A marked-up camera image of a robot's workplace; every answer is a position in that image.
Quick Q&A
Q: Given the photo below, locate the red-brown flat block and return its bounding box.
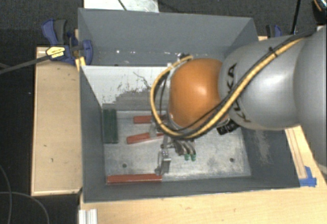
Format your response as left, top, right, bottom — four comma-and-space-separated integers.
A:
126, 132, 165, 145
133, 115, 167, 125
106, 173, 163, 184

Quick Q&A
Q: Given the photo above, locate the dark green flat block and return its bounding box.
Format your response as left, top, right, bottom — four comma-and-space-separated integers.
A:
110, 109, 119, 144

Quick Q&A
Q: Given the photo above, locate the pale wood flat board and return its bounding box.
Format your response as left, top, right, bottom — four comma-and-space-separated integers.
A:
30, 46, 84, 197

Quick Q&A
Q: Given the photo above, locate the black cylinder on white bracket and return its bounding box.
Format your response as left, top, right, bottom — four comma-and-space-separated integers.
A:
216, 118, 240, 136

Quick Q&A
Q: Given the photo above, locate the grey metal bin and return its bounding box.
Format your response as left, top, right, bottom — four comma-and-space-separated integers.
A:
77, 7, 301, 203

